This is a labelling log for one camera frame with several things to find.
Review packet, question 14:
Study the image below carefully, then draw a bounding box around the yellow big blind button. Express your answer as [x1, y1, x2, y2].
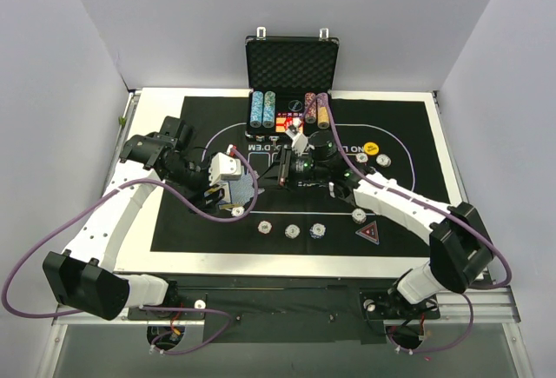
[363, 142, 380, 156]

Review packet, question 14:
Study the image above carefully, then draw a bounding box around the blue playing card deck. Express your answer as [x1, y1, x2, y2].
[217, 181, 242, 210]

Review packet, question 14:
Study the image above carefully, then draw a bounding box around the blue backed playing card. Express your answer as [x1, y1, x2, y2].
[228, 173, 255, 206]

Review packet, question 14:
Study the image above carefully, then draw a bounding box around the blue chip stack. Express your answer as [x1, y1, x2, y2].
[309, 223, 326, 239]

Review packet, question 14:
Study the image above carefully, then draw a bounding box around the grey chip stack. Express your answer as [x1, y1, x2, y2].
[284, 224, 301, 239]

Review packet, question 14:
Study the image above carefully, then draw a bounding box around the red triangular dealer marker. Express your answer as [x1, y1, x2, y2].
[355, 222, 380, 245]

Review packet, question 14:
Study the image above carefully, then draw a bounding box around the red chip stack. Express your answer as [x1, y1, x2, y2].
[257, 221, 272, 235]

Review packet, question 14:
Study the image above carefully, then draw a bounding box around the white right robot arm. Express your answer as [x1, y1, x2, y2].
[277, 127, 493, 316]

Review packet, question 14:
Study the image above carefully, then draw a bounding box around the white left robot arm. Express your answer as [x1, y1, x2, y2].
[43, 116, 220, 320]

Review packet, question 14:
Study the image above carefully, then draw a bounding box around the dark red chip row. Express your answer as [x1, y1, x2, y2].
[304, 92, 316, 124]

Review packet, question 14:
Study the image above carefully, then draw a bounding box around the red playing card box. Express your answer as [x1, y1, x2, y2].
[275, 112, 302, 134]

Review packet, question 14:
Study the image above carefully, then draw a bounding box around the purple and orange chip row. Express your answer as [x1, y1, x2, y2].
[316, 92, 330, 129]

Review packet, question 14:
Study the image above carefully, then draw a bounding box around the black dealer button in case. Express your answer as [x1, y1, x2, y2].
[288, 100, 304, 112]

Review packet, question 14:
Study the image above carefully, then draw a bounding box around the green grey chip row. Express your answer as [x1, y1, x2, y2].
[261, 90, 276, 128]

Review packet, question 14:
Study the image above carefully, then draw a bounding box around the black poker felt mat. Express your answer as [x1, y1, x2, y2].
[150, 96, 449, 257]

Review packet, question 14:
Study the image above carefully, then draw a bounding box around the light blue chip row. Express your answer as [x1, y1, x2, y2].
[249, 91, 264, 128]

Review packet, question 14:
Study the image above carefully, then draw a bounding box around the black aluminium poker case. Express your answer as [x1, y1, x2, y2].
[245, 27, 340, 142]

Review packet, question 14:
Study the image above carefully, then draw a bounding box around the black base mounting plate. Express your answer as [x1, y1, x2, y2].
[128, 275, 440, 344]

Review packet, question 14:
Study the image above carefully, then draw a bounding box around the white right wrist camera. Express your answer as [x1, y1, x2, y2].
[286, 124, 308, 156]

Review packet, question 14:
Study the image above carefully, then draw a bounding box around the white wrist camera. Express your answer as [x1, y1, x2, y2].
[208, 153, 242, 186]
[286, 124, 308, 156]

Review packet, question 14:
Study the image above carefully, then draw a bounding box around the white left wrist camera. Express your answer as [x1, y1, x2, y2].
[208, 153, 242, 186]

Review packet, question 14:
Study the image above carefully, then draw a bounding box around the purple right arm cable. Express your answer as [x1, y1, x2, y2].
[302, 96, 512, 355]

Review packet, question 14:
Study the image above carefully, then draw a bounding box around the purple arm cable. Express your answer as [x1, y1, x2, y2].
[302, 96, 512, 355]
[1, 145, 261, 356]

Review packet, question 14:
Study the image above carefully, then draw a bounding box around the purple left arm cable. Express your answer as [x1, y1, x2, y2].
[1, 145, 261, 356]

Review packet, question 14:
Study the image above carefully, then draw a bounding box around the aluminium front rail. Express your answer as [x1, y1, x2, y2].
[51, 286, 520, 327]

